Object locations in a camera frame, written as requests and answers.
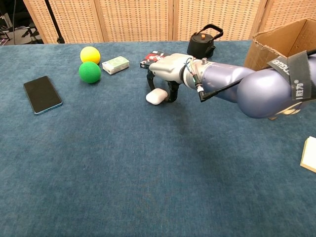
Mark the woven wooden folding screen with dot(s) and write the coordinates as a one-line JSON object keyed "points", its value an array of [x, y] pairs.
{"points": [[135, 19]]}

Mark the blue table cloth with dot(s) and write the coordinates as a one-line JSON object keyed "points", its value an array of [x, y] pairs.
{"points": [[123, 160]]}

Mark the pale yellow sticky note pad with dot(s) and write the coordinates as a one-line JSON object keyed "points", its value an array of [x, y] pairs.
{"points": [[309, 155]]}

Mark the black tripod stand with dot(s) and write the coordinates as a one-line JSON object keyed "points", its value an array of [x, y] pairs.
{"points": [[53, 19]]}

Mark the dark red-patterned book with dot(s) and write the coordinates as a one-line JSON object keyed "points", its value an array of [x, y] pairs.
{"points": [[150, 59]]}

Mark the lavender right robot arm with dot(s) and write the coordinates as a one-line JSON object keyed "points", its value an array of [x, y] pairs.
{"points": [[261, 93]]}

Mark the brown cardboard box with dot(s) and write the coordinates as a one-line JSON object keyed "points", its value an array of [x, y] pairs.
{"points": [[279, 42]]}

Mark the black smartphone blue frame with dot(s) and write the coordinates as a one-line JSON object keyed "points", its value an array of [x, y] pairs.
{"points": [[42, 94]]}

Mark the white earbuds case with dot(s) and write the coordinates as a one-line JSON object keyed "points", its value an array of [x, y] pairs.
{"points": [[156, 96]]}

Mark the black cast iron teapot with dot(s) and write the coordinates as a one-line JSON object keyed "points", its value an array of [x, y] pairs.
{"points": [[198, 47]]}

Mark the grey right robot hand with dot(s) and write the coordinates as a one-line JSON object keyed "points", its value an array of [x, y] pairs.
{"points": [[170, 65]]}

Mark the green foam ball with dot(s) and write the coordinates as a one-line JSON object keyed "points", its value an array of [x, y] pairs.
{"points": [[90, 72]]}

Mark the yellow foam ball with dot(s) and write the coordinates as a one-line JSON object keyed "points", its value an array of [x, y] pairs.
{"points": [[90, 54]]}

